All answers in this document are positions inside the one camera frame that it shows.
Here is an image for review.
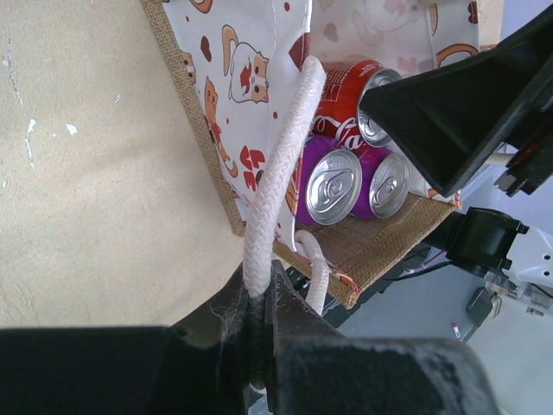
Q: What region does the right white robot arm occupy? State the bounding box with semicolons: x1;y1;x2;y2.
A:
360;9;552;287

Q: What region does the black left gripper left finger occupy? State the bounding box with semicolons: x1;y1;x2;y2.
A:
1;271;249;414

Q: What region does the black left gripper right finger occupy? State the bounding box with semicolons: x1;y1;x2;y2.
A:
265;261;499;414

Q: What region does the purple fanta can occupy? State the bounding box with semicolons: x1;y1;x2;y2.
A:
296;136;362;226
351;147;410;220

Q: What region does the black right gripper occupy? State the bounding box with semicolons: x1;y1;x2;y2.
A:
360;6;552;196

